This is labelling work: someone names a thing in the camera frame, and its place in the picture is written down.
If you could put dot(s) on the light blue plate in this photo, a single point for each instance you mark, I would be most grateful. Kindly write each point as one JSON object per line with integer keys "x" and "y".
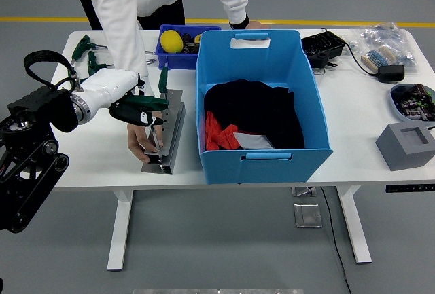
{"x": 396, "y": 110}

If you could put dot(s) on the black cloth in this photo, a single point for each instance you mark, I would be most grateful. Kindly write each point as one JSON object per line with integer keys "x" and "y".
{"x": 251, "y": 110}

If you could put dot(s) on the grey metal wrench rack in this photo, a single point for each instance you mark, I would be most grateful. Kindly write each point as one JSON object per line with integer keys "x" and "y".
{"x": 173, "y": 138}

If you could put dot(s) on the white table leg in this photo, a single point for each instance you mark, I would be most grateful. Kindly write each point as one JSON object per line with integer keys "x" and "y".
{"x": 357, "y": 233}
{"x": 119, "y": 233}

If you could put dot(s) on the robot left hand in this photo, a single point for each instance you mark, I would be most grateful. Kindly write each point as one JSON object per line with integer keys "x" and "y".
{"x": 112, "y": 85}

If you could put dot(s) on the large light blue box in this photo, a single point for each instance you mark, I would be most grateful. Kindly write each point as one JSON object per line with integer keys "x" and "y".
{"x": 258, "y": 66}

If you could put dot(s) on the dark brown parts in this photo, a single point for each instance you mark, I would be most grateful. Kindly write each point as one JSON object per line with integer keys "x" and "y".
{"x": 191, "y": 49}

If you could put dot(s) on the beige resistor strip bundle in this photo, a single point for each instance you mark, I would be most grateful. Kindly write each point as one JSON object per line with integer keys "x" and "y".
{"x": 377, "y": 58}

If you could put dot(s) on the person's right forearm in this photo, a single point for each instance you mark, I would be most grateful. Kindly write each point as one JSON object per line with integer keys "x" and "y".
{"x": 125, "y": 49}

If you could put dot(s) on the black plastic tray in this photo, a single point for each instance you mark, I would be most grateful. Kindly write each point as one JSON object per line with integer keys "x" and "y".
{"x": 323, "y": 46}

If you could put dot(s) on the dark round part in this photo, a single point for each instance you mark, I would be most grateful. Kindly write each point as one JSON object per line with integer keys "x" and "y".
{"x": 186, "y": 37}

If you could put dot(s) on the grey block with square recess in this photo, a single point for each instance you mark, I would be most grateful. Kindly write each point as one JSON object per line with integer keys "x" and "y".
{"x": 401, "y": 155}

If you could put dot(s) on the pile of electronic parts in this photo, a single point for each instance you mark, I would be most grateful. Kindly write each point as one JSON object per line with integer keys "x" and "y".
{"x": 414, "y": 104}

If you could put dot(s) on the yellow lemon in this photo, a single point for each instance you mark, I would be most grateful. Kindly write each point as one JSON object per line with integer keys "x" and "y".
{"x": 171, "y": 41}

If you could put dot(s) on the black wrist watch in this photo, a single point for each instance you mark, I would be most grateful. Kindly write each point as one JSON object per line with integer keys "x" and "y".
{"x": 242, "y": 22}

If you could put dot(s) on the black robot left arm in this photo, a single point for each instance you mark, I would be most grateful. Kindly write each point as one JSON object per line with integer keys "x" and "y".
{"x": 34, "y": 104}

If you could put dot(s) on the black table control panel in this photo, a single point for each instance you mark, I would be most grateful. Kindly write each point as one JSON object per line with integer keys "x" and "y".
{"x": 408, "y": 188}

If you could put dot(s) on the yellow tape measure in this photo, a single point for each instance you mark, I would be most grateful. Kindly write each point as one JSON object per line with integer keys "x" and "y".
{"x": 198, "y": 38}

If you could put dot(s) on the person's right hand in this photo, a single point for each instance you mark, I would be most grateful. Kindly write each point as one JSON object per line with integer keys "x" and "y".
{"x": 141, "y": 141}

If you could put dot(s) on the person's left hand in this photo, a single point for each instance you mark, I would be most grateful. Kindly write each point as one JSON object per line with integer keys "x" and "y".
{"x": 258, "y": 25}

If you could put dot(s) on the person's left forearm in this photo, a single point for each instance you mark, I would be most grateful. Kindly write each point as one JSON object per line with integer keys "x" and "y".
{"x": 234, "y": 2}

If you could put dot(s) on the white grey cloth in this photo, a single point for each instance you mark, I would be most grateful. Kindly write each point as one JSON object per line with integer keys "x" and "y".
{"x": 251, "y": 141}

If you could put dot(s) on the red cloth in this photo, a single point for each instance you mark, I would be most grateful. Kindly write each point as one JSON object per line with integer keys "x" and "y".
{"x": 214, "y": 131}

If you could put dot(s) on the large metal floor plate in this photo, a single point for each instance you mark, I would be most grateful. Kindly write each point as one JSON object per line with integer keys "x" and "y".
{"x": 307, "y": 216}

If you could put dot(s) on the clear plastic component bags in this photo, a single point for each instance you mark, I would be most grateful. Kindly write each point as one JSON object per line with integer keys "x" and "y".
{"x": 384, "y": 36}

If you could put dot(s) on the black power adapter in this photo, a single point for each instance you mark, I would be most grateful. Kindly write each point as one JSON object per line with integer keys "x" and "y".
{"x": 391, "y": 73}

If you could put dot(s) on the small metal floor plate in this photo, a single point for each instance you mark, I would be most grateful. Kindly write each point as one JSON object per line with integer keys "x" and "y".
{"x": 302, "y": 191}

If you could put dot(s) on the small dark blue bin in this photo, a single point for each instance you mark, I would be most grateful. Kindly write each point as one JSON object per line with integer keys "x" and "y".
{"x": 176, "y": 61}

